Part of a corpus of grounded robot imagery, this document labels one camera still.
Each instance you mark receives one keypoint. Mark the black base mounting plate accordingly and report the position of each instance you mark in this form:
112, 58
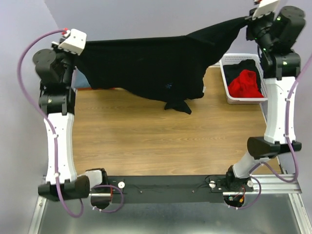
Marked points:
170, 189

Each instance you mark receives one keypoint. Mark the red t-shirt in basket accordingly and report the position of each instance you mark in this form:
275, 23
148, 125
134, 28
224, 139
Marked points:
245, 86

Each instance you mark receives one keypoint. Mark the folded blue t-shirt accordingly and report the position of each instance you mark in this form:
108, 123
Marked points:
79, 80

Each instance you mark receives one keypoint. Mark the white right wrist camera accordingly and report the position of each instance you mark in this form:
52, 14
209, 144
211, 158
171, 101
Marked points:
264, 7

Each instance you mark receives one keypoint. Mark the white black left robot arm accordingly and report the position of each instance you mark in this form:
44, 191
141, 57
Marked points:
57, 101

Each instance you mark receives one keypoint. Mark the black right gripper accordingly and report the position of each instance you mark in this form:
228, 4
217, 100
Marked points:
253, 22

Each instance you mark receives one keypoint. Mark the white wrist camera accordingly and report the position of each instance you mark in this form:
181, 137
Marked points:
73, 41
264, 7

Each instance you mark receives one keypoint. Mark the aluminium frame rail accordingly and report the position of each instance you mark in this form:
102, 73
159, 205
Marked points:
273, 207

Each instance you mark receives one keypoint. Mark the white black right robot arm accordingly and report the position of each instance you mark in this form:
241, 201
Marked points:
275, 35

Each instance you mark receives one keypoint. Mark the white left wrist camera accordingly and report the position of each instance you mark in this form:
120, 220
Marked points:
73, 41

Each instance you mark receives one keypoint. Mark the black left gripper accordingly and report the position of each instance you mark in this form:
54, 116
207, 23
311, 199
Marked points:
70, 59

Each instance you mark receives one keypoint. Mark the black garment in basket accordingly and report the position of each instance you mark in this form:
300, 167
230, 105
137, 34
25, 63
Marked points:
232, 71

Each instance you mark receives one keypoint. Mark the white plastic laundry basket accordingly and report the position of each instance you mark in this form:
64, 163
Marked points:
232, 58

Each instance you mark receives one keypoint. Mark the black t-shirt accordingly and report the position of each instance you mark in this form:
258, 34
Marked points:
167, 69

